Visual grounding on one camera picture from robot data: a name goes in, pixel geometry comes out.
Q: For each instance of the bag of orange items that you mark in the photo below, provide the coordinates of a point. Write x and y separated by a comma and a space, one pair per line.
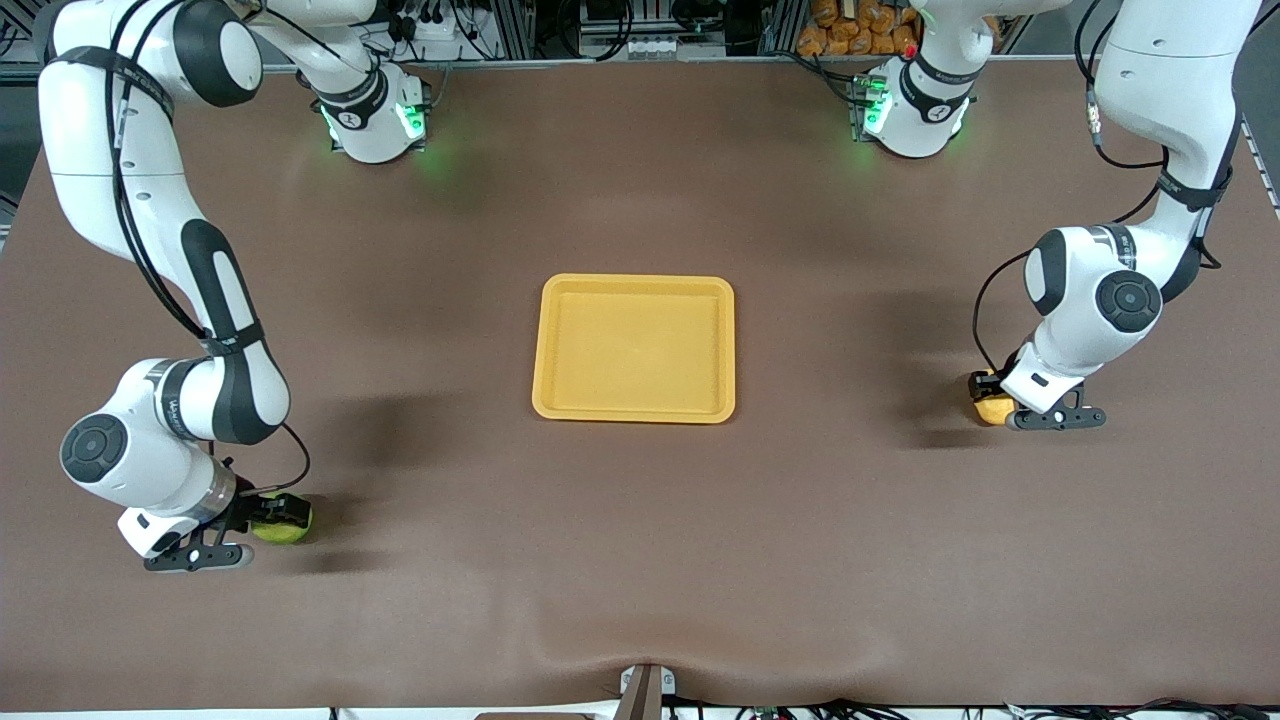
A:
860, 25

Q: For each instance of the metal table clamp bracket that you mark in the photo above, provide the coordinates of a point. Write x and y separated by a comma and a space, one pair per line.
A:
645, 690

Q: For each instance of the white power strip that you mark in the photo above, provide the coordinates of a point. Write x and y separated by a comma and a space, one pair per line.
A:
425, 27

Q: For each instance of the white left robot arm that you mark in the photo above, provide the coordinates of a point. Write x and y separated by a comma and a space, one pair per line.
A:
1150, 60

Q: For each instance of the brown table cover mat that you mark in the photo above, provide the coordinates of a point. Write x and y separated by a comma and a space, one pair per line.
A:
640, 550

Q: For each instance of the yellow potato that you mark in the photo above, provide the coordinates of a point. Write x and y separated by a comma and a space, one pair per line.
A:
995, 412

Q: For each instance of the aluminium table edge rail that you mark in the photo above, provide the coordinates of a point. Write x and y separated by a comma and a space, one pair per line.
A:
600, 63

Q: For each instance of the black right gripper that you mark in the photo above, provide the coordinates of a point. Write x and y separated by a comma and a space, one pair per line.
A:
247, 506

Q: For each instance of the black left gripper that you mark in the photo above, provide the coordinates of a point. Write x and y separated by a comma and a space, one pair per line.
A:
990, 386

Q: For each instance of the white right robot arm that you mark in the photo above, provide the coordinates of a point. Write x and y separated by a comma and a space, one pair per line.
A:
150, 200

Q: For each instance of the yellow plastic tray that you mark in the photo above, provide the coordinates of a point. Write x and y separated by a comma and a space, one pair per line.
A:
635, 350

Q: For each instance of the green apple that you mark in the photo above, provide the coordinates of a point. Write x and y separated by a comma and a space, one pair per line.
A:
285, 533

